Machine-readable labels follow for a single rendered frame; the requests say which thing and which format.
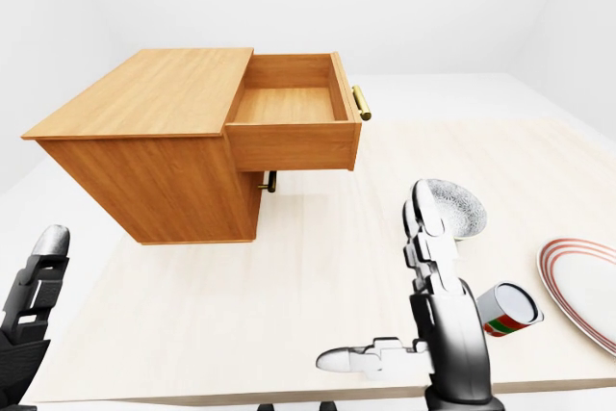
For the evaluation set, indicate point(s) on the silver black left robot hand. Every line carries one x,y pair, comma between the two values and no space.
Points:
33,295

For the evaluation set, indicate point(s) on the grey patterned bowl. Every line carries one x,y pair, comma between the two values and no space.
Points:
462,211

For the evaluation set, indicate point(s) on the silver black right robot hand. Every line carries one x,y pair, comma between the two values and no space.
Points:
454,334

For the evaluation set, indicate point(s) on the small dark shape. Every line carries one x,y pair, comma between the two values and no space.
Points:
328,406
265,407

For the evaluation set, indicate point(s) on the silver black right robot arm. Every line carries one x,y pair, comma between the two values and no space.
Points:
462,406

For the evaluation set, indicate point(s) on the white tin red green print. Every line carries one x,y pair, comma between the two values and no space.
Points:
510,307

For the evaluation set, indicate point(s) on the white plate with red rings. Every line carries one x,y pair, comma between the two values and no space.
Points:
587,286

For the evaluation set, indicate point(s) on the open wooden drawer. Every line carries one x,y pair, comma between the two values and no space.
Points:
289,146

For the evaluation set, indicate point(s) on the closed wooden drawer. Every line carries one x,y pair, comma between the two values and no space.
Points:
251,209

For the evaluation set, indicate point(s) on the wooden cabinet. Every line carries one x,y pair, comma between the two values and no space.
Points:
144,141

